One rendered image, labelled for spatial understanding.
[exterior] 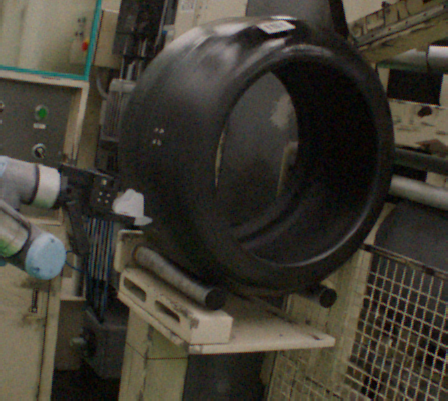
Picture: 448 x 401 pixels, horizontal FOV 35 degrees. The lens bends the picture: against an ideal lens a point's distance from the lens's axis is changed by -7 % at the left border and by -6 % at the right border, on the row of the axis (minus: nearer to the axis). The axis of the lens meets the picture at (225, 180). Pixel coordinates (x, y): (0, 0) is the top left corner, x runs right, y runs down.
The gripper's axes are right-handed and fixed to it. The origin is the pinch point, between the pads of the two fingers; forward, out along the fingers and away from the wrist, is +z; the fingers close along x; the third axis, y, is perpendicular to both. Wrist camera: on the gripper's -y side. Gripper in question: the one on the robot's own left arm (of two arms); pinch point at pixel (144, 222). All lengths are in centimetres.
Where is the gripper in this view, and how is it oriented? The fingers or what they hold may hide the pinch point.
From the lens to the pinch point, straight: 145.0
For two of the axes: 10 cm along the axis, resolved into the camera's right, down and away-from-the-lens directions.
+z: 8.2, 2.1, 5.3
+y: 2.7, -9.6, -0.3
